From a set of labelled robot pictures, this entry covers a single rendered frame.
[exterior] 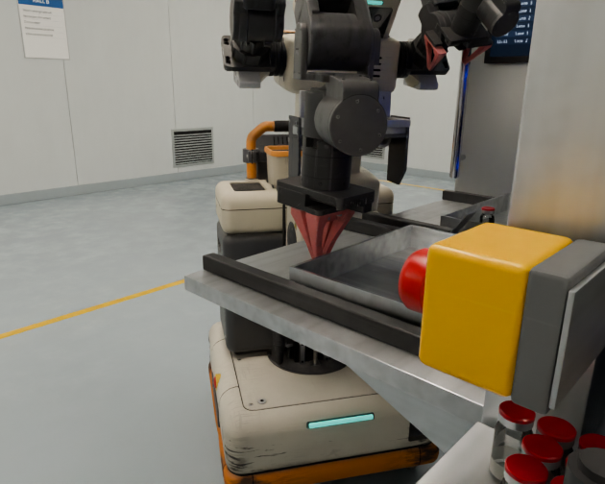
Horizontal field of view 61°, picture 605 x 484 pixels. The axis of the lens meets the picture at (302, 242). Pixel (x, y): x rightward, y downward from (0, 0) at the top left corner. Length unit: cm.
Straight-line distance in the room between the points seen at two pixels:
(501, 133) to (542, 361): 120
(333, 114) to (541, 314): 29
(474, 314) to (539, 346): 3
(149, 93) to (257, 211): 476
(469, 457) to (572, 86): 24
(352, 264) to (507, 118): 85
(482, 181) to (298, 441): 85
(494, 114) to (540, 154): 110
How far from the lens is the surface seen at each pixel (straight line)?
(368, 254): 69
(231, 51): 122
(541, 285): 26
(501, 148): 144
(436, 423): 58
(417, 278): 31
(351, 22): 57
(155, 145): 623
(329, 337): 50
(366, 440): 153
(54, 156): 574
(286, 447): 146
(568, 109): 34
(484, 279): 27
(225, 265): 64
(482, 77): 146
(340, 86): 49
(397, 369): 46
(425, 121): 683
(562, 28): 34
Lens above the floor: 111
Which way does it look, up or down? 17 degrees down
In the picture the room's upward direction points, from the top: 1 degrees clockwise
